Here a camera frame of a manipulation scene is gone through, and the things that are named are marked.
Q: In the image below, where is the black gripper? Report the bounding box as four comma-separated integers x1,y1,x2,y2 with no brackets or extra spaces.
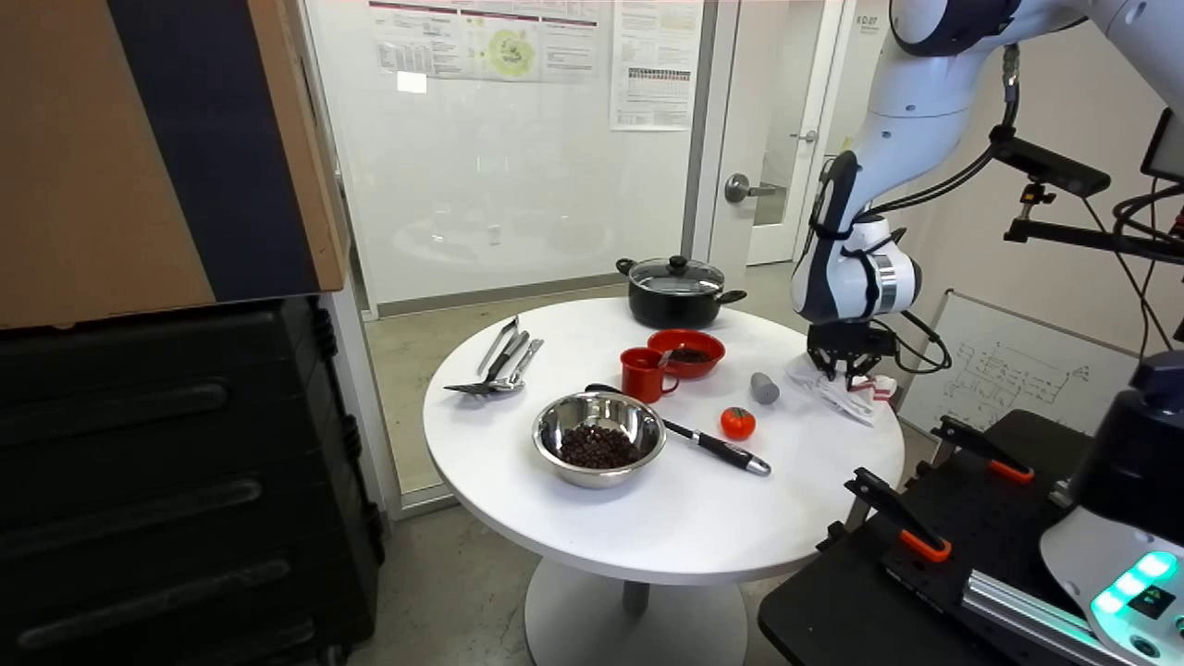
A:
807,316,899,384

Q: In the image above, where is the red and white towel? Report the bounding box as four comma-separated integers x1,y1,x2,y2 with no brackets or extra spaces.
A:
782,352,907,428

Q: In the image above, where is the red bowl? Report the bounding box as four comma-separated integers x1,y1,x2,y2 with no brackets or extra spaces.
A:
644,326,729,380

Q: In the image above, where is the silver metal bowl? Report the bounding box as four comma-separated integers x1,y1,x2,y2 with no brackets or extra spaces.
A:
528,390,668,491

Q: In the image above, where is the orange persimmon toy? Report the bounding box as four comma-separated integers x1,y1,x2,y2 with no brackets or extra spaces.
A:
717,403,759,443

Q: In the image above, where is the black clamp with orange tip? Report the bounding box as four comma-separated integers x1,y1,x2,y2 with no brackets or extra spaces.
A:
928,410,1043,490
843,462,956,569

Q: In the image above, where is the white whiteboard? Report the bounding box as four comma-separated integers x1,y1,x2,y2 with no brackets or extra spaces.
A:
895,289,1140,436

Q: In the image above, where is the black cooking pot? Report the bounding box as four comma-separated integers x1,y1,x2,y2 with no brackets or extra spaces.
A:
611,253,748,333

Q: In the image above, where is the glass pot lid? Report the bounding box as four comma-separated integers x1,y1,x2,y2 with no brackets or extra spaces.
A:
626,253,729,299

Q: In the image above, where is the white round table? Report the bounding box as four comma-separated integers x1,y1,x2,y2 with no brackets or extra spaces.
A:
418,292,907,666

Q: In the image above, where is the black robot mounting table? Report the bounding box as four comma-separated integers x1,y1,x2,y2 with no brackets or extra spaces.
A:
756,403,1184,666

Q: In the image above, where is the black screen device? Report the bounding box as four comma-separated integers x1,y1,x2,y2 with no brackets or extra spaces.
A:
1140,105,1184,189

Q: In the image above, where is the black drawer cabinet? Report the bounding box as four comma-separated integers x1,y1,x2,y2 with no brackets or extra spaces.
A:
0,292,390,666

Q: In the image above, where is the large cardboard box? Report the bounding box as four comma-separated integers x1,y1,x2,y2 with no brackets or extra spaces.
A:
0,0,349,333

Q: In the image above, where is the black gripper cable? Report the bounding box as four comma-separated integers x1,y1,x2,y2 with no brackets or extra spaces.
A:
892,306,956,379

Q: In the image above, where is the silver door handle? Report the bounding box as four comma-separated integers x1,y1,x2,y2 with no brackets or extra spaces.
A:
722,169,787,209

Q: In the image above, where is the black camera on stand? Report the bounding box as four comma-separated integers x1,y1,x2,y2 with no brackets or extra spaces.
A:
987,127,1184,268

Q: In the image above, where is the aluminium rail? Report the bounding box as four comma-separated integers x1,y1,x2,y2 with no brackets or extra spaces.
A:
960,568,1150,666

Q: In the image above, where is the black camera cable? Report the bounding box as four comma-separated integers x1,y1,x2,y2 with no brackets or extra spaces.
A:
1105,177,1184,352

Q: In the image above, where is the narrow paper wall poster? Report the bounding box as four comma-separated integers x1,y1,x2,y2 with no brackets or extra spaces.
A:
606,0,703,135

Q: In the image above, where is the wide paper wall poster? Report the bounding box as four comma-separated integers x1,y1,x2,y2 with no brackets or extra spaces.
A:
367,0,615,89

